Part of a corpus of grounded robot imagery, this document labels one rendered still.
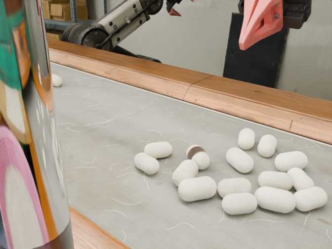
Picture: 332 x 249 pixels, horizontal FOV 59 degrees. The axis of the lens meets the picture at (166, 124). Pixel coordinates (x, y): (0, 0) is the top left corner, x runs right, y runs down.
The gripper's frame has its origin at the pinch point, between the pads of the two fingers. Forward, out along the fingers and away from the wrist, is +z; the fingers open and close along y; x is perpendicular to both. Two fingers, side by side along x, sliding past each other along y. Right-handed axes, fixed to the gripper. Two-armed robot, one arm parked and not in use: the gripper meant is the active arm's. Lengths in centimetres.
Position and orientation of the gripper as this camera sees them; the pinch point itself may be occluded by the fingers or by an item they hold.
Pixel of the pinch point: (244, 41)
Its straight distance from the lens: 41.2
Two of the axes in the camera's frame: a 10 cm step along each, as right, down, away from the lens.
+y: 7.8, 3.2, -5.4
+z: -5.2, 8.1, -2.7
